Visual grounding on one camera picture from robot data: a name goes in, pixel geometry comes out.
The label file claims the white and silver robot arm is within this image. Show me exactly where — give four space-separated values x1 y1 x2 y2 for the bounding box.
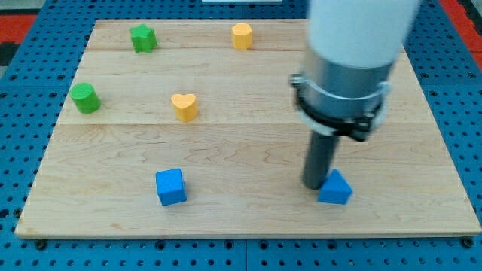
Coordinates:
290 0 421 142

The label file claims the light wooden board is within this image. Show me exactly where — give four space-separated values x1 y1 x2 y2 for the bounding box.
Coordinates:
15 20 481 239

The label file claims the blue cube block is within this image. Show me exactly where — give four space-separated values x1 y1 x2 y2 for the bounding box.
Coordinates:
155 168 187 206

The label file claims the yellow heart block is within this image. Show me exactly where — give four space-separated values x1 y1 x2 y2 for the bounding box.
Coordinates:
171 93 199 123

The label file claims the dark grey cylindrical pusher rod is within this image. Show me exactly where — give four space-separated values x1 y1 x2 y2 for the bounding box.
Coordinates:
302 132 339 190

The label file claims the yellow hexagonal block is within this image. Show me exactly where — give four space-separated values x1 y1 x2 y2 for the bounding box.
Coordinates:
231 23 253 50

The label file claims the blue triangular prism block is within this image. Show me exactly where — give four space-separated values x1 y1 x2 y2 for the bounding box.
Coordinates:
318 169 352 205

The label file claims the green star block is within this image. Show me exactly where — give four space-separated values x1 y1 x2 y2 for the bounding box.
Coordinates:
130 23 157 53

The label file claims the green cylinder block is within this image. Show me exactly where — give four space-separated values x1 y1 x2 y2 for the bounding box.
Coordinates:
70 83 101 114

